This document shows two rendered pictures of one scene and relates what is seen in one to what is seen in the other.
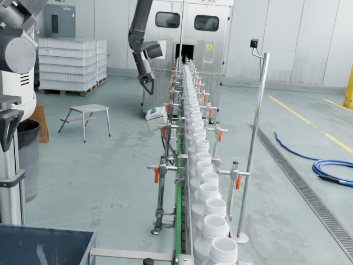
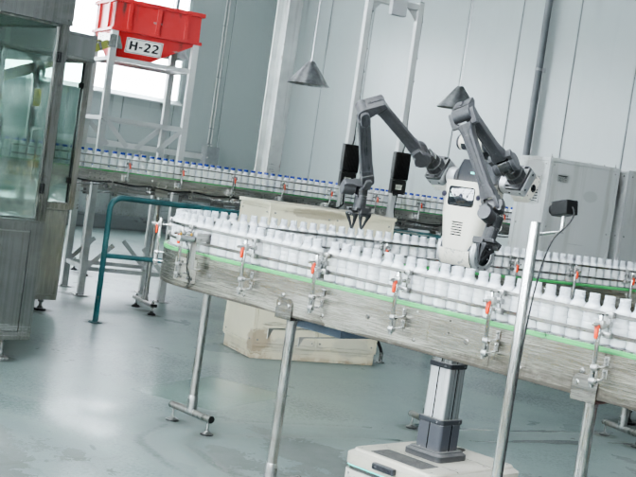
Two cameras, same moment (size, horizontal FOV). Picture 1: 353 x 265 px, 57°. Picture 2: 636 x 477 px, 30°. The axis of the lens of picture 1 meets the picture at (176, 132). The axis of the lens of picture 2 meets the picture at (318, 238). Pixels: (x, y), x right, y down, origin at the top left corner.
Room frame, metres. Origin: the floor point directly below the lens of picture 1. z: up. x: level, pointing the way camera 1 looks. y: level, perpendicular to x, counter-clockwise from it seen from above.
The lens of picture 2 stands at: (4.34, -3.56, 1.43)
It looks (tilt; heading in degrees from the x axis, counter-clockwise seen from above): 3 degrees down; 136
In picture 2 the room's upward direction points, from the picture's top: 8 degrees clockwise
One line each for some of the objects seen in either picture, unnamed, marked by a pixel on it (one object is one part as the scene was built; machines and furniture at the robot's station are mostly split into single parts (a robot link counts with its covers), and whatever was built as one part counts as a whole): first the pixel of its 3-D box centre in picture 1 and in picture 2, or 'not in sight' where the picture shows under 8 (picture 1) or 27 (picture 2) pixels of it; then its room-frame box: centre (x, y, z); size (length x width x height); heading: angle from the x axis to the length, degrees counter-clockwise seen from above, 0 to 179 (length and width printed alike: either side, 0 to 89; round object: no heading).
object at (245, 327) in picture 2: not in sight; (307, 281); (-2.40, 2.94, 0.59); 1.10 x 0.62 x 1.18; 73
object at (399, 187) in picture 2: not in sight; (397, 174); (-3.37, 4.87, 1.55); 0.17 x 0.15 x 0.42; 73
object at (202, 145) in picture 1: (199, 168); (333, 261); (0.87, -0.07, 1.08); 0.06 x 0.06 x 0.17
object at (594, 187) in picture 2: not in sight; (555, 260); (-1.97, 5.63, 0.96); 0.82 x 0.50 x 1.91; 73
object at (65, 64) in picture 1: (69, 65); not in sight; (7.65, 2.60, 0.59); 1.24 x 1.03 x 1.17; 3
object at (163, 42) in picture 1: (159, 48); not in sight; (5.54, 0.39, 1.22); 0.23 x 0.03 x 0.32; 91
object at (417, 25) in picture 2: not in sight; (404, 122); (-3.39, 4.89, 2.05); 0.09 x 0.09 x 2.30; 1
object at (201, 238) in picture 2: not in sight; (190, 260); (0.04, -0.16, 0.96); 0.23 x 0.10 x 0.27; 91
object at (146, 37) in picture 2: not in sight; (131, 151); (-5.27, 3.11, 1.40); 0.92 x 0.72 x 2.80; 73
